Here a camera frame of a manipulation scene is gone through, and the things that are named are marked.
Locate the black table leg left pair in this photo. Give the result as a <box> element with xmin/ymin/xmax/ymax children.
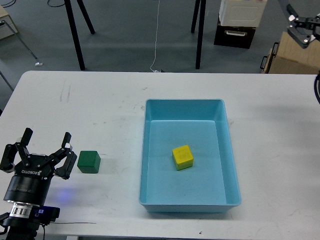
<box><xmin>64</xmin><ymin>0</ymin><xmax>96</xmax><ymax>71</ymax></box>

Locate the yellow wooden cube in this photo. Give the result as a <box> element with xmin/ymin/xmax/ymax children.
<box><xmin>171</xmin><ymin>145</ymin><xmax>194</xmax><ymax>171</ymax></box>

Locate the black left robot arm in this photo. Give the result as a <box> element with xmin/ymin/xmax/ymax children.
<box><xmin>0</xmin><ymin>128</ymin><xmax>77</xmax><ymax>240</ymax></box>

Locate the black table leg right pair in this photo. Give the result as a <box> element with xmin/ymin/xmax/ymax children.
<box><xmin>190</xmin><ymin>0</ymin><xmax>207</xmax><ymax>70</ymax></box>

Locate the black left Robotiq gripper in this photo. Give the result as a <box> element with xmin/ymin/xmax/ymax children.
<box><xmin>0</xmin><ymin>127</ymin><xmax>77</xmax><ymax>206</ymax></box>

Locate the cardboard box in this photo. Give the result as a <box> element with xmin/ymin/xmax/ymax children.
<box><xmin>260</xmin><ymin>32</ymin><xmax>320</xmax><ymax>75</ymax></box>

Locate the wooden cabinet at left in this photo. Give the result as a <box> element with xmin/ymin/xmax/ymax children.
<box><xmin>0</xmin><ymin>6</ymin><xmax>19</xmax><ymax>40</ymax></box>

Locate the black table leg pair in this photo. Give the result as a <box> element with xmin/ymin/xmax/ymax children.
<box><xmin>64</xmin><ymin>0</ymin><xmax>96</xmax><ymax>71</ymax></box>
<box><xmin>190</xmin><ymin>0</ymin><xmax>207</xmax><ymax>70</ymax></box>

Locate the green wooden cube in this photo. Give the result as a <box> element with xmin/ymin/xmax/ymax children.
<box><xmin>77</xmin><ymin>150</ymin><xmax>101</xmax><ymax>174</ymax></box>

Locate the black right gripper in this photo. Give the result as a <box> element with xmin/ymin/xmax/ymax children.
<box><xmin>278</xmin><ymin>0</ymin><xmax>320</xmax><ymax>49</ymax></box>

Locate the black cable at right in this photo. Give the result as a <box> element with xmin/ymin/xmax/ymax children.
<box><xmin>313</xmin><ymin>71</ymin><xmax>320</xmax><ymax>105</ymax></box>

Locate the black storage box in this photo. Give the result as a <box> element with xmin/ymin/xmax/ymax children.
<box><xmin>214</xmin><ymin>21</ymin><xmax>256</xmax><ymax>49</ymax></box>

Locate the white hanging cable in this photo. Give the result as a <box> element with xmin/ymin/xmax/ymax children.
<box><xmin>149</xmin><ymin>0</ymin><xmax>162</xmax><ymax>74</ymax></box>

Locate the white storage crate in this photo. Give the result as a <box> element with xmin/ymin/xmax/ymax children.
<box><xmin>219</xmin><ymin>0</ymin><xmax>268</xmax><ymax>28</ymax></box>

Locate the light blue plastic bin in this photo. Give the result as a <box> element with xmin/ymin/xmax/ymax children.
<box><xmin>139</xmin><ymin>99</ymin><xmax>241</xmax><ymax>213</ymax></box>

